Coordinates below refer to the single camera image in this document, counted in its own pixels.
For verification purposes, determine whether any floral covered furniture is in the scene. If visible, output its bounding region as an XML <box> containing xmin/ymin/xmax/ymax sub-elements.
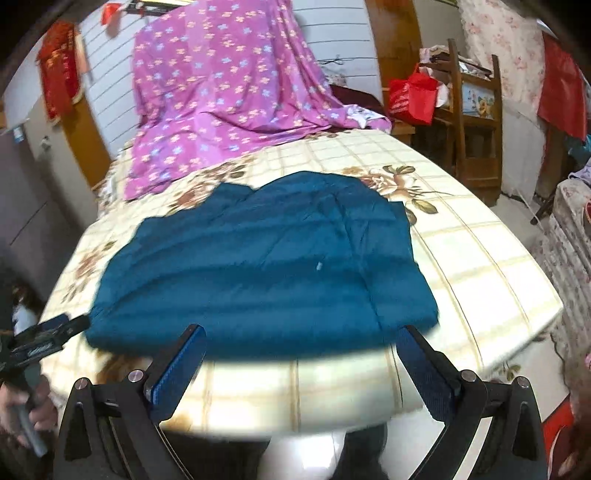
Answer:
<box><xmin>531</xmin><ymin>175</ymin><xmax>591</xmax><ymax>370</ymax></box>

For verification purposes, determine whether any red shopping bag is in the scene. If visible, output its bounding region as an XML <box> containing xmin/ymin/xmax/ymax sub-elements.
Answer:
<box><xmin>387</xmin><ymin>65</ymin><xmax>439</xmax><ymax>125</ymax></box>

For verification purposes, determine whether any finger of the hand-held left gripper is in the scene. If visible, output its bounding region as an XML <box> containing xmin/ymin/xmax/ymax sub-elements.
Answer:
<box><xmin>39</xmin><ymin>315</ymin><xmax>90</xmax><ymax>342</ymax></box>

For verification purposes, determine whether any red fringed hanging banner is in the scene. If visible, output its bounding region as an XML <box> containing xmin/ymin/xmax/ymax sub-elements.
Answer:
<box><xmin>37</xmin><ymin>21</ymin><xmax>86</xmax><ymax>123</ymax></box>

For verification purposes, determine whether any wooden chair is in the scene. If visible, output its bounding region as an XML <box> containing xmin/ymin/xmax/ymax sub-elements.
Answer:
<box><xmin>434</xmin><ymin>39</ymin><xmax>504</xmax><ymax>206</ymax></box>

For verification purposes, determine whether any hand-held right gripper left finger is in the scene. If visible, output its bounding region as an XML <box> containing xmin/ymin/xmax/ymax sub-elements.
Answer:
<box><xmin>54</xmin><ymin>324</ymin><xmax>206</xmax><ymax>480</ymax></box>

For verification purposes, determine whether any person's left hand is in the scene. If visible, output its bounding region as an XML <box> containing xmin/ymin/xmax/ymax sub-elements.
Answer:
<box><xmin>0</xmin><ymin>376</ymin><xmax>57</xmax><ymax>435</ymax></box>

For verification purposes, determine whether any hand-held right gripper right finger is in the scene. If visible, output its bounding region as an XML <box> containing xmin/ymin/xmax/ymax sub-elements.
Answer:
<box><xmin>396</xmin><ymin>325</ymin><xmax>548</xmax><ymax>480</ymax></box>

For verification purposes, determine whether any grey wardrobe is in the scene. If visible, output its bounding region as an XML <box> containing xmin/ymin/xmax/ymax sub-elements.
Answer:
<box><xmin>0</xmin><ymin>120</ymin><xmax>88</xmax><ymax>278</ymax></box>

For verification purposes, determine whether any plain red hanging cloth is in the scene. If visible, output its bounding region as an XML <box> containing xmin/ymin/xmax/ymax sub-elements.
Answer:
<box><xmin>538</xmin><ymin>34</ymin><xmax>589</xmax><ymax>141</ymax></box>

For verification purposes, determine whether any pink floral curtain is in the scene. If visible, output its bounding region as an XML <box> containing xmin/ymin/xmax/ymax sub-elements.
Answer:
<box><xmin>459</xmin><ymin>0</ymin><xmax>546</xmax><ymax>112</ymax></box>

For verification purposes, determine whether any brown wooden door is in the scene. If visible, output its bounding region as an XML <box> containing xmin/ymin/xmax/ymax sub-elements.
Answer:
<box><xmin>367</xmin><ymin>0</ymin><xmax>422</xmax><ymax>88</ymax></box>

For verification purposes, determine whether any bed with floral checked sheet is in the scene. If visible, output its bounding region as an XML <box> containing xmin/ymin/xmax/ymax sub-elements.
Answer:
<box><xmin>39</xmin><ymin>129</ymin><xmax>566</xmax><ymax>437</ymax></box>

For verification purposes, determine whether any purple floral cloth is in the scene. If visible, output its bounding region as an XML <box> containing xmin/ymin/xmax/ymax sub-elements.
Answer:
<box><xmin>124</xmin><ymin>0</ymin><xmax>393</xmax><ymax>201</ymax></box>

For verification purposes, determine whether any teal puffer jacket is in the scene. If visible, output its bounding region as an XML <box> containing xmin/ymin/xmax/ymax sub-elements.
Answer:
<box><xmin>85</xmin><ymin>171</ymin><xmax>439</xmax><ymax>361</ymax></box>

